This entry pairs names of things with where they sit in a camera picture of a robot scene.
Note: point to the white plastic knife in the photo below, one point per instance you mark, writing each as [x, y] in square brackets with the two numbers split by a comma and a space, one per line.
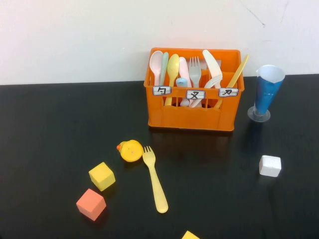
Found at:
[210, 62]

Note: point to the yellow foam cube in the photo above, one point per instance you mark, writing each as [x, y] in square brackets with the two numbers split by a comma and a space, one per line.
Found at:
[101, 176]

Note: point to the paper label fork character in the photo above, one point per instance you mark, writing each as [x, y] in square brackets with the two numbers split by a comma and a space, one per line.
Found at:
[196, 94]

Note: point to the paper label spoon character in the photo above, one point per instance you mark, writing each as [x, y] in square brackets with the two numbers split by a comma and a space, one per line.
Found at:
[162, 90]

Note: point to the clear plastic cone glass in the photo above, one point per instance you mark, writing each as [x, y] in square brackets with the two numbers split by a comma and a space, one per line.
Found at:
[258, 116]

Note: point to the yellow plastic spoon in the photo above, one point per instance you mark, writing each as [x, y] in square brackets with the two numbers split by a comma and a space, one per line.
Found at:
[173, 65]

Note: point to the grey blue plastic fork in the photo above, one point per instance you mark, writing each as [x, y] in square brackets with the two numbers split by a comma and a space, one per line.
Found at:
[195, 74]

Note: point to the white foam cube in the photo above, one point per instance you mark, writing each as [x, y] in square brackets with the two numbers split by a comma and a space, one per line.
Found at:
[270, 165]

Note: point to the blue white paper cone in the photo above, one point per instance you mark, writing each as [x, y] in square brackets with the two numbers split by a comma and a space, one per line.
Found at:
[268, 89]

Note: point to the yellow rubber duck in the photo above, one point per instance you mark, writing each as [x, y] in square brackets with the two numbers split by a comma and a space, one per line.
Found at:
[130, 150]

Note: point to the orange plastic cutlery crate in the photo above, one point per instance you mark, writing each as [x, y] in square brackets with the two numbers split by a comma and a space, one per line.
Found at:
[192, 119]

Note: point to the yellow plastic knife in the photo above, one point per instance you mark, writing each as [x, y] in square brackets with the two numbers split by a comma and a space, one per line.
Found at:
[238, 71]

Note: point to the white plastic fork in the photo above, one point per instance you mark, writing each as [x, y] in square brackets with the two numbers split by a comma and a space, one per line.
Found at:
[213, 81]

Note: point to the paper label knife character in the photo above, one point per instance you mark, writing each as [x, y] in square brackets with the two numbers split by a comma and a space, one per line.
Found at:
[228, 92]

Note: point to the yellow foam block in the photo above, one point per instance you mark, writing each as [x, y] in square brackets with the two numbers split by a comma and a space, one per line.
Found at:
[190, 235]

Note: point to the salmon orange foam cube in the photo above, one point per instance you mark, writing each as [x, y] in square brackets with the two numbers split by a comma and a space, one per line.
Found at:
[91, 204]

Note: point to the pale green plastic utensil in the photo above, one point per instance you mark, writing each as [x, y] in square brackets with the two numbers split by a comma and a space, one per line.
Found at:
[164, 64]

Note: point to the yellow plastic fork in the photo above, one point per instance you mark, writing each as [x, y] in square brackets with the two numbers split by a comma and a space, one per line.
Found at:
[155, 181]

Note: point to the light blue plastic utensil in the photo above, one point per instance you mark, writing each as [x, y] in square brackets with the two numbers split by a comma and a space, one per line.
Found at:
[181, 82]

